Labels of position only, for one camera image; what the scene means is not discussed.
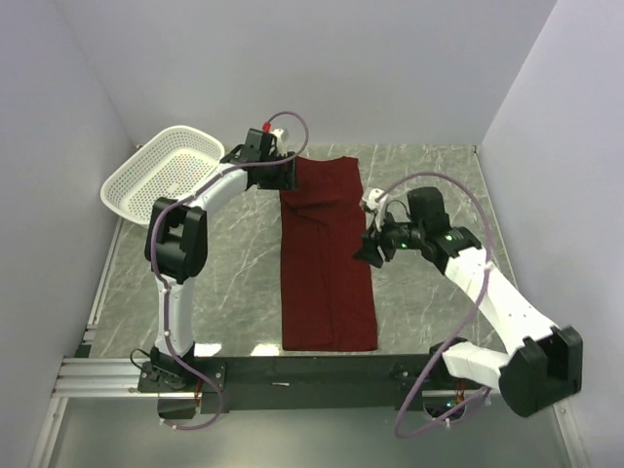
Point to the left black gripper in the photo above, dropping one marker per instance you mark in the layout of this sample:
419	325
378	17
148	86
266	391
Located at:
287	180

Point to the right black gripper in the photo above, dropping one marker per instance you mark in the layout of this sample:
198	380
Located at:
369	250

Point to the dark red t shirt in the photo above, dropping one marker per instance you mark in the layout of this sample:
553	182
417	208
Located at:
326	294

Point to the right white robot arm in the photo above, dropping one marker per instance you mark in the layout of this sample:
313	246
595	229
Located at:
541	363

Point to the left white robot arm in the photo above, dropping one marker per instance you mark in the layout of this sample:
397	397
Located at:
177	242

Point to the white perforated plastic basket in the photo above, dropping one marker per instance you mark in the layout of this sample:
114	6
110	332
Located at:
173	164

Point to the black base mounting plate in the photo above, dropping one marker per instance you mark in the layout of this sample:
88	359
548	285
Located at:
282	383

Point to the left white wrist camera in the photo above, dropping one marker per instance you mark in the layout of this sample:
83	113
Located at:
280	136

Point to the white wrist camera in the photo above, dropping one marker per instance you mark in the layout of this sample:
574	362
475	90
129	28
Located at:
374	201
280	136

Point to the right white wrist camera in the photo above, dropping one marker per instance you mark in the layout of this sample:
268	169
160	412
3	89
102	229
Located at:
374	201

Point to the aluminium extrusion rail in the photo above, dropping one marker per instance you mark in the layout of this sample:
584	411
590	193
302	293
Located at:
106	378

